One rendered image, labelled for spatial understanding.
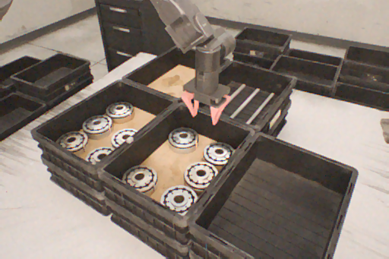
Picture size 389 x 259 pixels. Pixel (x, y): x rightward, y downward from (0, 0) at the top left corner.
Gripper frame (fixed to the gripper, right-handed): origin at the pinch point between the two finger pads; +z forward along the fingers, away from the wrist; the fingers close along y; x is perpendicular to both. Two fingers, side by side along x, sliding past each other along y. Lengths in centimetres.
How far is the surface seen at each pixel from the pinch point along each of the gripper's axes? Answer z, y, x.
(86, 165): 14.5, 24.6, 20.9
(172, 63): 19, 50, -52
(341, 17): 62, 19, -329
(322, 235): 23.5, -35.4, -1.7
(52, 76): 57, 152, -49
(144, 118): 23.4, 35.1, -14.2
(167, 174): 23.9, 10.1, 3.9
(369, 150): 35, -41, -60
